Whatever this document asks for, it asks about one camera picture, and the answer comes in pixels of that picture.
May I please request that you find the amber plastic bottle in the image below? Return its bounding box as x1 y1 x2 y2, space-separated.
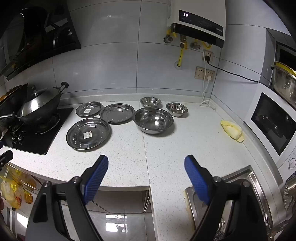
23 174 39 204

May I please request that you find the large steel plate white label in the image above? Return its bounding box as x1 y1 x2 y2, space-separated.
66 117 112 151

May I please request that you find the white power cable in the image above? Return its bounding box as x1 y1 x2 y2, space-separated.
200 80 216 110

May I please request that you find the dark frying pan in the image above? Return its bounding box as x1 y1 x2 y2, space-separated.
0 85 28 130

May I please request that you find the yellow dish cloth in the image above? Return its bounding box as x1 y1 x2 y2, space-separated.
220 120 245 142

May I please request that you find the steel sink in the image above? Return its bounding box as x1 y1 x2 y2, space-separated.
184 165 278 241

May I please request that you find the black glass gas stove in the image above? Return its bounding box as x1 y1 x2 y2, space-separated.
0 107 74 156

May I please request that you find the large steel bowl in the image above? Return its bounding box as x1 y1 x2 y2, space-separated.
132 108 174 134

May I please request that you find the grey countertop oven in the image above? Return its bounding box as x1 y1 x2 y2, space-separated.
261 28 296 90

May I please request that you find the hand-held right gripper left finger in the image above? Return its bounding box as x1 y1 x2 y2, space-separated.
26 155 109 241

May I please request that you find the dark steel wok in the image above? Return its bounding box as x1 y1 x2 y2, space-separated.
16 82 69 126

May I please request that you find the black power cable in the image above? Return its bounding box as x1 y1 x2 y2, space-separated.
208 61 260 83

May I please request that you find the black range hood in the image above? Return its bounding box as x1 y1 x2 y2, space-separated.
0 5 81 80

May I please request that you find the steel basin yellow rim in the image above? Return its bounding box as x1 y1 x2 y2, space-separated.
270 61 296 105

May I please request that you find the small steel bowl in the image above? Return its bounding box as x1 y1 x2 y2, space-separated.
166 102 188 117
140 97 162 108

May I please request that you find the plain steel plate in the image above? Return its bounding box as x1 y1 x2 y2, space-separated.
99 103 135 125

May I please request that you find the long yellow gas hose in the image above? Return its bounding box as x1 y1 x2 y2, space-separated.
177 42 186 67

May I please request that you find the grey cabinet door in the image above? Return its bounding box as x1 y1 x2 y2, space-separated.
60 185 153 241

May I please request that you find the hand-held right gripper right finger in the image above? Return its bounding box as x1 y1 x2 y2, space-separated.
184 155 270 241

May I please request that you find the yellow plastic bag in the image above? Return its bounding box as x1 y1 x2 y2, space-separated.
0 175 23 209

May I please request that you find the white microwave oven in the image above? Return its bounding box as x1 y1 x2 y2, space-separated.
244 82 296 172

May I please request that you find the steel kettle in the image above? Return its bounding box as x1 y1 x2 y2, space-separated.
283 174 296 211

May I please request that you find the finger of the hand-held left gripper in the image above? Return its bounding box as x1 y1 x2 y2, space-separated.
0 149 13 168

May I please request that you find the small steel plate white label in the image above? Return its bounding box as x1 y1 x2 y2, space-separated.
75 101 104 118

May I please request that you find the white water heater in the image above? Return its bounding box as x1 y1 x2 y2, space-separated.
167 0 226 48

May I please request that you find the steel wok lid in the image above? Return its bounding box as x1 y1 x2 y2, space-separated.
21 85 63 116

